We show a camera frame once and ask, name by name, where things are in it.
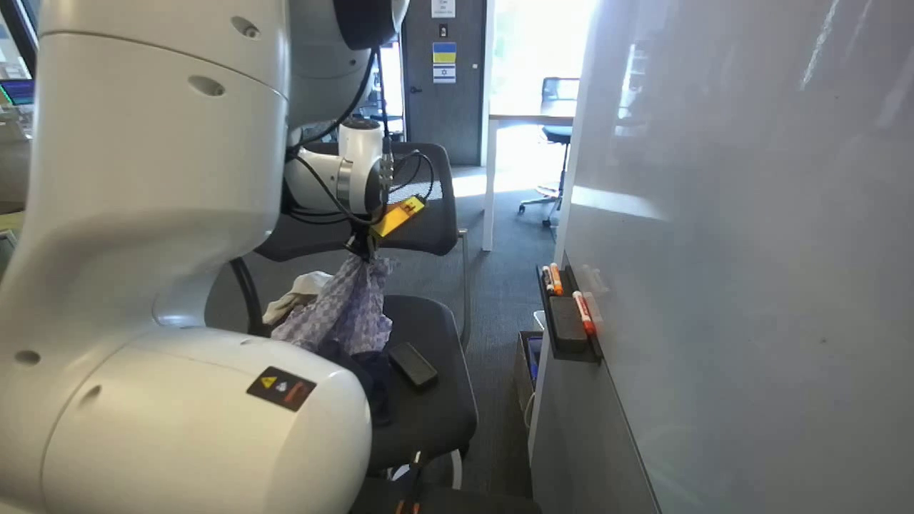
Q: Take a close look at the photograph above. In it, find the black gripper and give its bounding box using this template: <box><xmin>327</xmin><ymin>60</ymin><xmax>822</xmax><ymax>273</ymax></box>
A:
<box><xmin>343</xmin><ymin>220</ymin><xmax>390</xmax><ymax>266</ymax></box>

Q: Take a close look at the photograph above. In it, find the purple white patterned garment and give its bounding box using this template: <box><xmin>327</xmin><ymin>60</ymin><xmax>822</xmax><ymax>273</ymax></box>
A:
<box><xmin>269</xmin><ymin>251</ymin><xmax>393</xmax><ymax>359</ymax></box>

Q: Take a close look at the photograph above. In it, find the black mesh office chair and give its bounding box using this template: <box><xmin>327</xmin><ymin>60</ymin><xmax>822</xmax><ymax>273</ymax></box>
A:
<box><xmin>202</xmin><ymin>140</ymin><xmax>479</xmax><ymax>514</ymax></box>

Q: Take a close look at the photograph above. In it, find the background office chair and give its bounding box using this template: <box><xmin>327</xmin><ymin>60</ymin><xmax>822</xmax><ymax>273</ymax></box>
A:
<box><xmin>516</xmin><ymin>73</ymin><xmax>582</xmax><ymax>231</ymax></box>

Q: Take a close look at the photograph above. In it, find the cream cloth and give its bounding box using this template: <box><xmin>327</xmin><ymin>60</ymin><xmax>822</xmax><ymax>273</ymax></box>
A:
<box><xmin>260</xmin><ymin>269</ymin><xmax>336</xmax><ymax>329</ymax></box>

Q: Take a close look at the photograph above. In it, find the dark navy garment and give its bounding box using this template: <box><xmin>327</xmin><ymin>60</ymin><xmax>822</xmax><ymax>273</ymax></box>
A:
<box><xmin>325</xmin><ymin>340</ymin><xmax>397</xmax><ymax>428</ymax></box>

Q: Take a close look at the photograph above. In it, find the grey door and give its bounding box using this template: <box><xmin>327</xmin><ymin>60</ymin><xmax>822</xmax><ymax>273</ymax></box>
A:
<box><xmin>397</xmin><ymin>0</ymin><xmax>490</xmax><ymax>169</ymax></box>

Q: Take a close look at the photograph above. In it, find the blue yellow door poster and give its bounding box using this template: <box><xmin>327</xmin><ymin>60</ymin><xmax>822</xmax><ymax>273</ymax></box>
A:
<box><xmin>429</xmin><ymin>39</ymin><xmax>460</xmax><ymax>84</ymax></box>

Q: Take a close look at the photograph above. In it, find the black whiteboard eraser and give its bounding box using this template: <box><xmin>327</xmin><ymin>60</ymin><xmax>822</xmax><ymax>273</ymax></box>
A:
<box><xmin>544</xmin><ymin>291</ymin><xmax>590</xmax><ymax>347</ymax></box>

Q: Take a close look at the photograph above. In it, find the black whiteboard tray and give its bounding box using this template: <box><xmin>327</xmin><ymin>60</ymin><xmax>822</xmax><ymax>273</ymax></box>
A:
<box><xmin>537</xmin><ymin>259</ymin><xmax>607</xmax><ymax>366</ymax></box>

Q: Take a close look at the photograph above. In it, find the large whiteboard panel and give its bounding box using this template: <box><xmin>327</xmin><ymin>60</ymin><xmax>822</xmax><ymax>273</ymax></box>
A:
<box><xmin>527</xmin><ymin>0</ymin><xmax>914</xmax><ymax>514</ymax></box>

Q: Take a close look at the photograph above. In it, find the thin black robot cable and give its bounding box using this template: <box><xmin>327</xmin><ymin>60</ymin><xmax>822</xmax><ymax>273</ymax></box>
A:
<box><xmin>282</xmin><ymin>46</ymin><xmax>452</xmax><ymax>234</ymax></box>

